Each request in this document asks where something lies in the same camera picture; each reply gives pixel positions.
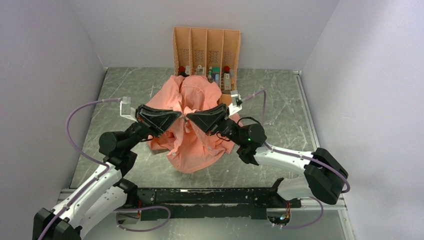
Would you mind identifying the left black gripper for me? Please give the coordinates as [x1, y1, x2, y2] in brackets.
[124, 103, 182, 151]

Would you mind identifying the red black round item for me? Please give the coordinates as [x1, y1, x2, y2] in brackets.
[178, 66, 187, 78]

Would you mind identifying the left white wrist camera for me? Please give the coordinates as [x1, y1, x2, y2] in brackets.
[119, 96, 137, 122]

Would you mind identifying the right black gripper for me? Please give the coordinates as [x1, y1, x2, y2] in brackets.
[186, 103, 245, 147]

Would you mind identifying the pink zip-up jacket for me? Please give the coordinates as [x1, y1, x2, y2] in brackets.
[147, 75, 235, 174]

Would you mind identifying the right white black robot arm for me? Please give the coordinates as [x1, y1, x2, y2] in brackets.
[186, 103, 351, 207]

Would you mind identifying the orange four-slot file organizer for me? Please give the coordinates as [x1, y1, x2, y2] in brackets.
[172, 26, 241, 105]

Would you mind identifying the red capped grey marker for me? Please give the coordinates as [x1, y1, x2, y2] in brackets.
[222, 65, 235, 92]

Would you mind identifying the green capped blue tube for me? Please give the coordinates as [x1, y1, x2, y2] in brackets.
[207, 66, 221, 86]

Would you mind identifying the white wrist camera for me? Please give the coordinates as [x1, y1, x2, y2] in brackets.
[119, 96, 137, 122]
[228, 90, 243, 116]

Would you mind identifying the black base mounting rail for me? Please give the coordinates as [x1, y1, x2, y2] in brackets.
[123, 187, 302, 221]

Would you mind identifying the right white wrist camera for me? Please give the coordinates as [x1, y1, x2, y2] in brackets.
[228, 90, 243, 116]

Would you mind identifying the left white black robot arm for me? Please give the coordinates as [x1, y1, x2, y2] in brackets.
[32, 98, 182, 240]

